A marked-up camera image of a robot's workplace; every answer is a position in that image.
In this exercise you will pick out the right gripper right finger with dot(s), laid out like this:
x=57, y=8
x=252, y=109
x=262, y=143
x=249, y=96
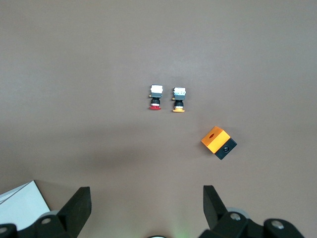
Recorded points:
x=218, y=218

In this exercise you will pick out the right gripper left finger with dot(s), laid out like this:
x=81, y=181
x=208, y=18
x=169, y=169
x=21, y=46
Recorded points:
x=71, y=215

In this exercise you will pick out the red cap push button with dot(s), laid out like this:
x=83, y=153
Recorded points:
x=156, y=95

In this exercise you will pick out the white drawer cabinet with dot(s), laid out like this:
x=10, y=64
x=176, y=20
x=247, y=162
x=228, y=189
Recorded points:
x=19, y=205

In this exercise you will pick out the yellow cap push button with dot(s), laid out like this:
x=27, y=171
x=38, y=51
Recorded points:
x=178, y=98

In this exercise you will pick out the brown table cover sheet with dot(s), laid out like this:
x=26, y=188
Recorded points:
x=148, y=49

